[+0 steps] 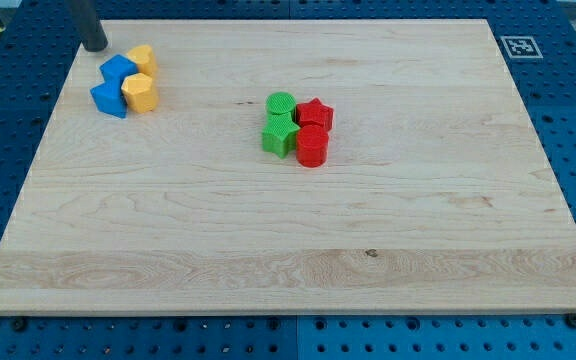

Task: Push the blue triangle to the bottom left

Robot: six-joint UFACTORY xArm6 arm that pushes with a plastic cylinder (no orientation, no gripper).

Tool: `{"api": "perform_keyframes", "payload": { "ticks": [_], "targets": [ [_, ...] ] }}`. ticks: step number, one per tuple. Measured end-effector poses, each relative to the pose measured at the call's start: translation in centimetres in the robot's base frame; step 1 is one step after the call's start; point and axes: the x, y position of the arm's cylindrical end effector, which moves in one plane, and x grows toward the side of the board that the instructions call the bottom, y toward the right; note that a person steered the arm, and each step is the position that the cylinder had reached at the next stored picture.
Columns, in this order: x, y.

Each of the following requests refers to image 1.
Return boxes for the blue triangle block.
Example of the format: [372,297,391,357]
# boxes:
[90,79,127,118]

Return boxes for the green star block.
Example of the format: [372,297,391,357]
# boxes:
[262,113,300,158]

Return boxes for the red cylinder block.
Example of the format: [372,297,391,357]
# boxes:
[296,125,329,167]

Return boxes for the red star block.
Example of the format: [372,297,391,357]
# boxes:
[296,98,334,131]

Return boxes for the green cylinder block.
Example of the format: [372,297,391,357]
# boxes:
[265,92,297,118]

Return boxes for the wooden board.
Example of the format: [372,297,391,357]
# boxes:
[0,19,576,316]

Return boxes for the yellow hexagon block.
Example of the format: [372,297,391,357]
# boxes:
[121,73,159,113]

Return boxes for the yellow heart block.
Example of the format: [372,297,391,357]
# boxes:
[126,44,158,77]

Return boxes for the blue cube block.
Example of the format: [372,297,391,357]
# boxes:
[99,54,138,83]

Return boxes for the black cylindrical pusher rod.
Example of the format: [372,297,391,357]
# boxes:
[66,0,108,52]

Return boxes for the white fiducial marker tag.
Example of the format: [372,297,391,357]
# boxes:
[500,35,543,59]

